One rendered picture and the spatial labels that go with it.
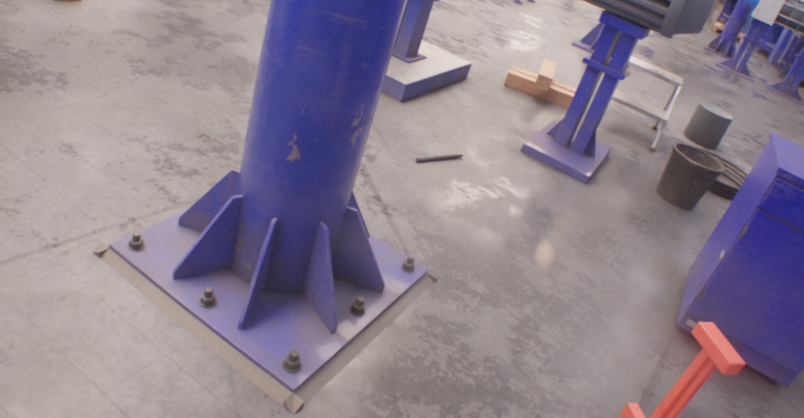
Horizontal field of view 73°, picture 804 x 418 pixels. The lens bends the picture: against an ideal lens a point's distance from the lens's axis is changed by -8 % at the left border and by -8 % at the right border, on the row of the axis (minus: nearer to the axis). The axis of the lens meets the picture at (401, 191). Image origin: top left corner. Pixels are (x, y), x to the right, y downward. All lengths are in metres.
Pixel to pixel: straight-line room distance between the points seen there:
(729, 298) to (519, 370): 0.86
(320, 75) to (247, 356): 0.73
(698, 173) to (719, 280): 1.26
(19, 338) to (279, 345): 0.65
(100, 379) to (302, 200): 0.66
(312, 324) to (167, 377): 0.42
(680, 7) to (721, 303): 1.41
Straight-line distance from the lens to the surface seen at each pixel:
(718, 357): 0.89
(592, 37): 6.83
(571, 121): 3.43
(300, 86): 1.42
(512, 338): 1.96
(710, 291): 2.33
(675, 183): 3.52
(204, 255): 1.73
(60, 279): 1.81
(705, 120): 4.96
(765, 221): 2.22
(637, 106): 4.24
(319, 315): 1.72
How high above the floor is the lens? 1.21
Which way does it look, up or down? 29 degrees down
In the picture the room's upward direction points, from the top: 19 degrees clockwise
